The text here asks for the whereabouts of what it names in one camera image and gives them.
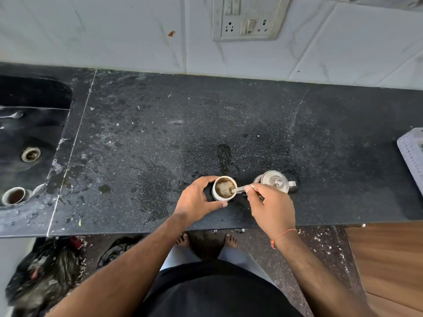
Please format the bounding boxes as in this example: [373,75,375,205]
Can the person's left hand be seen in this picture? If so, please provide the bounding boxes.
[173,176,229,225]

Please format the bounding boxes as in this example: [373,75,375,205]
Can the person's right hand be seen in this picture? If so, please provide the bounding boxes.
[245,183,297,240]

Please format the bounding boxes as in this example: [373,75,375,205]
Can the white ceramic cup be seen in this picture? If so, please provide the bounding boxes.
[211,176,238,202]

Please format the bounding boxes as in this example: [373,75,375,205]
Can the steel teaspoon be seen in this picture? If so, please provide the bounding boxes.
[231,185,265,200]

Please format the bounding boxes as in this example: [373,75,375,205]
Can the person's left forearm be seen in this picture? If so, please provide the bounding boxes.
[46,213,196,317]

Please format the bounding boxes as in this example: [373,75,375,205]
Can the person's right forearm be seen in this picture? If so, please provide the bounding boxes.
[264,228,378,317]

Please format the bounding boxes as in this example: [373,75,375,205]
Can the brown frothy coffee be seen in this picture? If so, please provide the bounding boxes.
[215,178,236,199]

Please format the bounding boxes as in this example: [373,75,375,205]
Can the small steel lidded container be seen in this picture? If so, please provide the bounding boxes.
[253,170,297,194]

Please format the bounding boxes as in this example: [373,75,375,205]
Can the orange thread wristband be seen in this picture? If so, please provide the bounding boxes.
[270,228,298,250]

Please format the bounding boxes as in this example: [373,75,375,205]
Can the person's light grey trousers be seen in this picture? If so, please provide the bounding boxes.
[160,243,275,286]

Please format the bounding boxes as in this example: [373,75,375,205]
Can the person's black shirt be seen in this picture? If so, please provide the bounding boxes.
[135,260,305,317]

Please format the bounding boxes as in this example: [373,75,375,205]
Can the small black garbage bag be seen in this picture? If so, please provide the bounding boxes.
[96,236,145,270]

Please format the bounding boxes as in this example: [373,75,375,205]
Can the wooden cabinet door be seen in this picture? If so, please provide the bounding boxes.
[345,222,423,317]

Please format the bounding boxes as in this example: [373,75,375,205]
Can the white perforated plastic basket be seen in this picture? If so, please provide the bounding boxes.
[397,127,423,197]

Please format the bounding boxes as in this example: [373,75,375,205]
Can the large black garbage bag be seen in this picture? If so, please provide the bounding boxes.
[5,236,87,317]

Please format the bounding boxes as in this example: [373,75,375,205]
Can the steel sink drain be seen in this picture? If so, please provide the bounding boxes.
[21,147,42,163]

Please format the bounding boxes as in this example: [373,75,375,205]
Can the black stone sink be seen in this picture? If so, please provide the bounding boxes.
[0,74,73,212]

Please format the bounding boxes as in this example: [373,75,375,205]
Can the used white cup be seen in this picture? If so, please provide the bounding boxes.
[1,187,26,206]

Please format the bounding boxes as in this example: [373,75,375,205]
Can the white wall switch socket panel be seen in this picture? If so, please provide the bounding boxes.
[212,0,291,42]

